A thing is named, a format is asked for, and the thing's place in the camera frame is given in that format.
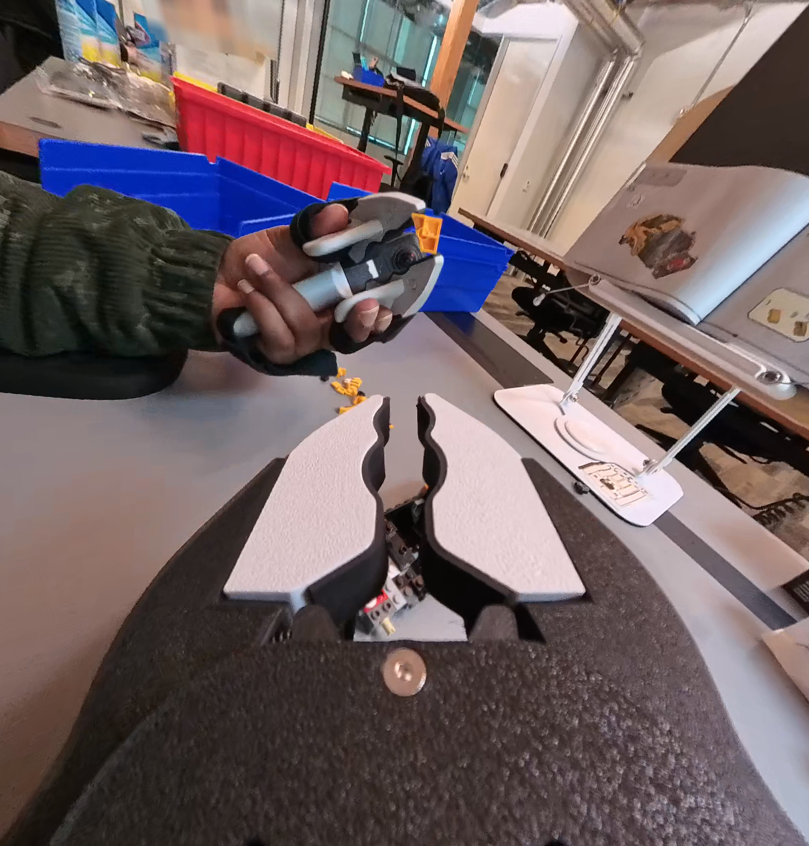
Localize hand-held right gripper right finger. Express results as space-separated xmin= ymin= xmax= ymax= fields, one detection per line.
xmin=416 ymin=393 xmax=587 ymax=605

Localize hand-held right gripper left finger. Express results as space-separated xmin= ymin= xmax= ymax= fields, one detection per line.
xmin=223 ymin=395 xmax=391 ymax=612

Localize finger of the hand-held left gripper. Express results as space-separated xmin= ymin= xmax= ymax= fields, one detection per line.
xmin=348 ymin=193 xmax=427 ymax=232
xmin=404 ymin=253 xmax=445 ymax=315

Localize orange stickered lego slope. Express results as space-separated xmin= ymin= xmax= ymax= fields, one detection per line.
xmin=411 ymin=213 xmax=444 ymax=256

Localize yellow black lego car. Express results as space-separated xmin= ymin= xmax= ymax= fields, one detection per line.
xmin=355 ymin=486 xmax=432 ymax=638

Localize orange lego pieces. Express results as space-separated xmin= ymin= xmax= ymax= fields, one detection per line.
xmin=330 ymin=369 xmax=395 ymax=430

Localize lego instruction booklet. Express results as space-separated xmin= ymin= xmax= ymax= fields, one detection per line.
xmin=566 ymin=162 xmax=809 ymax=384

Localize lego sticker sheet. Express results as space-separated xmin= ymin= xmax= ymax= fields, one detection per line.
xmin=578 ymin=459 xmax=650 ymax=510

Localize lego set box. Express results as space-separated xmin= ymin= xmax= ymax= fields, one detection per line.
xmin=781 ymin=558 xmax=809 ymax=619

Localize person's left hand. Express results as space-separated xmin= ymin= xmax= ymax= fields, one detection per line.
xmin=212 ymin=201 xmax=395 ymax=364

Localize blue jacket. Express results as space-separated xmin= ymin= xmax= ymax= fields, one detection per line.
xmin=421 ymin=139 xmax=460 ymax=199

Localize black office chair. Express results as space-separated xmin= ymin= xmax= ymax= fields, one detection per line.
xmin=510 ymin=251 xmax=613 ymax=372
xmin=383 ymin=89 xmax=460 ymax=199

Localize wooden adjacent desk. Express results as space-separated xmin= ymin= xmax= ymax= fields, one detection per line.
xmin=457 ymin=208 xmax=809 ymax=450

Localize background standing desk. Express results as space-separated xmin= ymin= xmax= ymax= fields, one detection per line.
xmin=335 ymin=74 xmax=469 ymax=174

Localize red storage bin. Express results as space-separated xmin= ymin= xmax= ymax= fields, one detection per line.
xmin=172 ymin=76 xmax=392 ymax=199

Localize white book stand tray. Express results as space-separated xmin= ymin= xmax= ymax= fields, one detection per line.
xmin=590 ymin=278 xmax=798 ymax=401

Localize clear bag of parts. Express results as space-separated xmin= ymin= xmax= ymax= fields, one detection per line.
xmin=34 ymin=59 xmax=178 ymax=128

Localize large white paper bag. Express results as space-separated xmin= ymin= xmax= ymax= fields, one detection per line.
xmin=761 ymin=611 xmax=809 ymax=728

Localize grey side table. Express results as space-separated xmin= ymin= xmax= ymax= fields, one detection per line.
xmin=0 ymin=56 xmax=181 ymax=160

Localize black backdrop panel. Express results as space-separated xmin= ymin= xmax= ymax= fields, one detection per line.
xmin=669 ymin=0 xmax=809 ymax=179

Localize page holder wire clip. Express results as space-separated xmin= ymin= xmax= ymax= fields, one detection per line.
xmin=532 ymin=281 xmax=594 ymax=306

